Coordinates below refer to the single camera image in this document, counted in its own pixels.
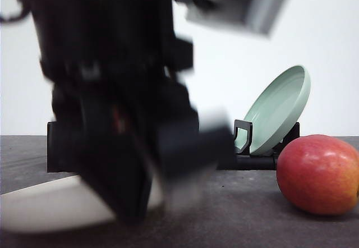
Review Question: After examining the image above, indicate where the red pomegranate fruit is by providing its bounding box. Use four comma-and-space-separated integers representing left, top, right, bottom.
276, 134, 359, 215

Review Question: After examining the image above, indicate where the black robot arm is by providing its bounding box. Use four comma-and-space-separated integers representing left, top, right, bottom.
28, 0, 234, 222

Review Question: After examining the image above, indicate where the white plate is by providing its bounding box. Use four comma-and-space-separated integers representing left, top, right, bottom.
0, 174, 163, 232

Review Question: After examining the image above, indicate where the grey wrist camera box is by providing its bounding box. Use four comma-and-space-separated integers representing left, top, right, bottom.
185, 0, 288, 36

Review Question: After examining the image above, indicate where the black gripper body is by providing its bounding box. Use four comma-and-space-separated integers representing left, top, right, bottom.
40, 35, 233, 221

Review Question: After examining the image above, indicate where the black plastic dish rack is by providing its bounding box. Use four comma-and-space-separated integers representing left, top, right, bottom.
47, 120, 301, 172

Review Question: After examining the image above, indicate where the mint green plate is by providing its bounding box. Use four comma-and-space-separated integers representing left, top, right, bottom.
235, 65, 311, 156

